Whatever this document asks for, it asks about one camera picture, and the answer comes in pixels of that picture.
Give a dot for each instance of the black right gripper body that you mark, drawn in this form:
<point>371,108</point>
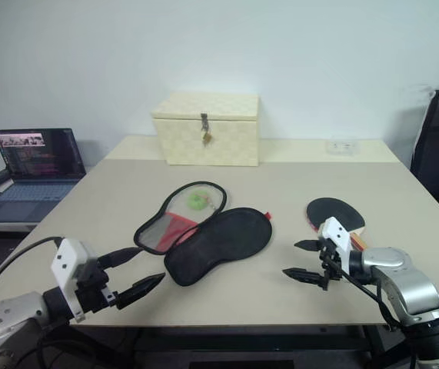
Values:
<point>330,265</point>

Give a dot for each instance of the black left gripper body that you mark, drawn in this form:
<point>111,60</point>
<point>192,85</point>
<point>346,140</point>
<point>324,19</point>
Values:
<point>94,290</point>

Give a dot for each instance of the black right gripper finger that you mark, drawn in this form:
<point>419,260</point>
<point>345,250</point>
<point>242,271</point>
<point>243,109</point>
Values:
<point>309,245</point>
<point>305,276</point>

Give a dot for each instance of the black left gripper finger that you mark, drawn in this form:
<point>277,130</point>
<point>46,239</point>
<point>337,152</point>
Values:
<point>140,289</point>
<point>121,254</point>

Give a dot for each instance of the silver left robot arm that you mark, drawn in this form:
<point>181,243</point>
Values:
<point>2,315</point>

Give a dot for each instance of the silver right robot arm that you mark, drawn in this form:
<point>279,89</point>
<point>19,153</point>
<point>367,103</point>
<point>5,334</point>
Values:
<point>407,284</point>

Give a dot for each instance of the black rubber table tennis paddle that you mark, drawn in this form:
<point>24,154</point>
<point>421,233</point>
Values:
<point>332,211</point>

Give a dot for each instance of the black zippered paddle case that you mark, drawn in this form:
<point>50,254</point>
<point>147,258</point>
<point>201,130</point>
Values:
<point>219,246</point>

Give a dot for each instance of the clear plastic small box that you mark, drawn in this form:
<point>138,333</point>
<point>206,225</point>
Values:
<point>341,147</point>

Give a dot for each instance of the open blue laptop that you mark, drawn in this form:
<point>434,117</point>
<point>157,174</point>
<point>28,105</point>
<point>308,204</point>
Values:
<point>38,161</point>

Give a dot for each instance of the cream woven storage box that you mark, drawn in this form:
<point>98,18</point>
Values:
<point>211,142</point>

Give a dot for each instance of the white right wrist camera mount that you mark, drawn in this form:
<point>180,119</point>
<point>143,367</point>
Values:
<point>338,232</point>

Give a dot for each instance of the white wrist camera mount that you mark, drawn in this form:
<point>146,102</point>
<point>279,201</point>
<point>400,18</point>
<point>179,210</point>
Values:
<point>67,257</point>
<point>338,232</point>

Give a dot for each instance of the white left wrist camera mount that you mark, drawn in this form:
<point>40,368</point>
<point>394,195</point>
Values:
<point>67,257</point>

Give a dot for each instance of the black table frame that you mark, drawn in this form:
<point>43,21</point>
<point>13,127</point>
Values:
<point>242,340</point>

